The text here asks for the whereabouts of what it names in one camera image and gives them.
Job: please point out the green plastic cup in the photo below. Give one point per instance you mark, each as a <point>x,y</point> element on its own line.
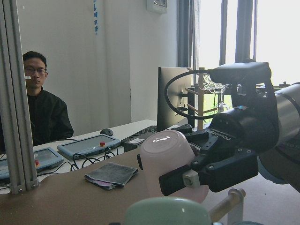
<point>167,211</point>

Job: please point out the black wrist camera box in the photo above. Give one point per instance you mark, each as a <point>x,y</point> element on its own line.
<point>256,72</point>

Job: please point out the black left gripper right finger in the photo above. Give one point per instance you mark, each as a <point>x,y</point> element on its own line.
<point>217,176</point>

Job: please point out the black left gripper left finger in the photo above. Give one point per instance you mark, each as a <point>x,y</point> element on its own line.
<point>139,161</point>

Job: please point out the black keyboard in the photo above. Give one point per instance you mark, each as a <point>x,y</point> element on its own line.
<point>148,130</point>

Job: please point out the aluminium frame post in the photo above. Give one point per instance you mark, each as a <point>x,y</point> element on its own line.
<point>14,110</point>

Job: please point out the wooden mug tree stand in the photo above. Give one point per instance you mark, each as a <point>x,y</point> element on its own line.
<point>200,98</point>

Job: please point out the white wire cup holder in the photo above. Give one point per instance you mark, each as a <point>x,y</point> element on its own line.
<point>232,206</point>

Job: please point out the black computer mouse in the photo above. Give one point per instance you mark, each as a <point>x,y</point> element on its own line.
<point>107,131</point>

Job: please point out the black monitor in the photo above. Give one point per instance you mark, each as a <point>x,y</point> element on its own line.
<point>178,97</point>

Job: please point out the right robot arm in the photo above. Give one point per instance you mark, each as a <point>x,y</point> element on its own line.
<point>279,164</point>

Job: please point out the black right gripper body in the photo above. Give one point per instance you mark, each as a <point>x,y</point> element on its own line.
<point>239,128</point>

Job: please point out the seated man black jacket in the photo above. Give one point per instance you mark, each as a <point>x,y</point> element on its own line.
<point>48,113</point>

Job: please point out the grey folded cloth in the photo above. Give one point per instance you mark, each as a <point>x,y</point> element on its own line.
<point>111,175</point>

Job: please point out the pink plastic cup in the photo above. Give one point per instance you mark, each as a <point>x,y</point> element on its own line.
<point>161,153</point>

